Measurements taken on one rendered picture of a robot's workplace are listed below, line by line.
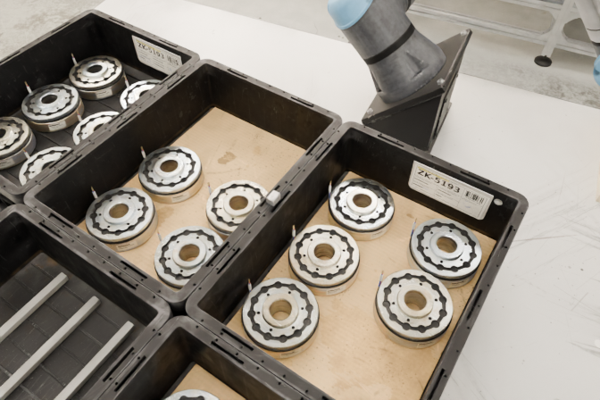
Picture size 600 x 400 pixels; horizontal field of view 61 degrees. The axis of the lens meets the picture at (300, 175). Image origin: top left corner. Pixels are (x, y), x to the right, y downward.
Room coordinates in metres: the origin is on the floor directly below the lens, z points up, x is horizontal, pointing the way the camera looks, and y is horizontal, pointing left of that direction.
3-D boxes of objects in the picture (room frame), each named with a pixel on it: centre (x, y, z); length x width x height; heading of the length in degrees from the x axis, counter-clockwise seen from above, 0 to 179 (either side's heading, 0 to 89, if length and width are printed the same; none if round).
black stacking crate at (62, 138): (0.69, 0.41, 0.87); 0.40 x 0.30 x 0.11; 147
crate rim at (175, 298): (0.53, 0.16, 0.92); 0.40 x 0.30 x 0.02; 147
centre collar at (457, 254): (0.41, -0.21, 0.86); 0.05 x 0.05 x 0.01
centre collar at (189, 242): (0.40, 0.16, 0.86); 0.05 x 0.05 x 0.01
